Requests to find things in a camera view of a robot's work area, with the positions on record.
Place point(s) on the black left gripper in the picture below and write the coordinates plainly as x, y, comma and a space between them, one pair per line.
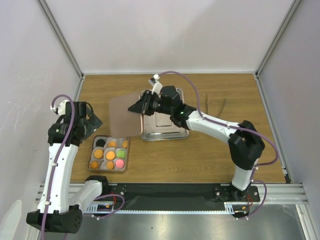
93, 124

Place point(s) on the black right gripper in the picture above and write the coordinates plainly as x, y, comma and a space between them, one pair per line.
141, 107

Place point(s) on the black sandwich cookie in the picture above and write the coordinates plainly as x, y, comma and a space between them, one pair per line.
100, 143

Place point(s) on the rose gold tin lid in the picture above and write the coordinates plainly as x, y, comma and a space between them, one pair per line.
124, 123

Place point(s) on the orange chip cookie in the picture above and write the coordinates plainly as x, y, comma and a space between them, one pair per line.
112, 144

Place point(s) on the tan round biscuit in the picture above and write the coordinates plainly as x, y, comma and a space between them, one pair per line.
98, 153
110, 155
125, 144

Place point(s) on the rose gold cookie tin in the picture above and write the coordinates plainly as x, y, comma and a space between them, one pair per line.
103, 160

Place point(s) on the green round cookie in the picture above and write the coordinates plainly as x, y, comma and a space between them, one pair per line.
121, 154

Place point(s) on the orange leaf cookie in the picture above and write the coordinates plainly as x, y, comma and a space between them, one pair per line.
94, 165

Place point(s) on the orange pumpkin cookie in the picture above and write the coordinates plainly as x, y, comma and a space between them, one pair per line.
110, 165

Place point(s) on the pink round cookie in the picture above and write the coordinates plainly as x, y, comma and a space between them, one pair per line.
119, 163

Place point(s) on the silver metal tongs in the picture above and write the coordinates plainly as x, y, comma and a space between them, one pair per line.
214, 107

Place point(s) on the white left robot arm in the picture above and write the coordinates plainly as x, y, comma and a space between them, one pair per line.
56, 212

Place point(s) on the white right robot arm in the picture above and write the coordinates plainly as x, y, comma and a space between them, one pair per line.
244, 145

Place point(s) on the silver metal baking tray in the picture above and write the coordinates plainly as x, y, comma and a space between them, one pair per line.
159, 127

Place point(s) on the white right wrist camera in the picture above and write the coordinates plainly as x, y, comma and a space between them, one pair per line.
155, 83

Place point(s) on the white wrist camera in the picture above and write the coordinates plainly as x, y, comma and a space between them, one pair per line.
60, 109
155, 83

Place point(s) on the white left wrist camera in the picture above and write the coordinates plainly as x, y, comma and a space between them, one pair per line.
60, 109

